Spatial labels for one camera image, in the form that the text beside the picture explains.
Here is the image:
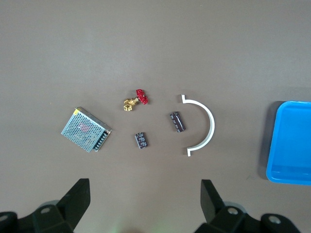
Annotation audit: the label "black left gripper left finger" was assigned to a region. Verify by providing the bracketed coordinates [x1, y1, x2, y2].
[18, 178, 91, 233]

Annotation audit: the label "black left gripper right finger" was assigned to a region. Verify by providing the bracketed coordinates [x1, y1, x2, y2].
[194, 179, 262, 233]

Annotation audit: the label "short dark electrolytic capacitor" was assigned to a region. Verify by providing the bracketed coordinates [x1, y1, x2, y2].
[134, 132, 149, 150]

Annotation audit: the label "metal mesh power supply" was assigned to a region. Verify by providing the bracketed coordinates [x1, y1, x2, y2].
[60, 106, 112, 153]

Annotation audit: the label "white curved bracket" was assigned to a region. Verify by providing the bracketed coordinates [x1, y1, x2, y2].
[181, 94, 216, 158]

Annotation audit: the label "brass valve red handle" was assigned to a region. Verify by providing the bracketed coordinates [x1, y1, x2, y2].
[123, 89, 149, 113]

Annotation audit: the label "long dark electrolytic capacitor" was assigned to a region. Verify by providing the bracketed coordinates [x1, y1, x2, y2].
[169, 111, 187, 133]

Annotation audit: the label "blue plastic tray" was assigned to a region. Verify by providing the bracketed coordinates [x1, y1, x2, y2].
[266, 100, 311, 186]

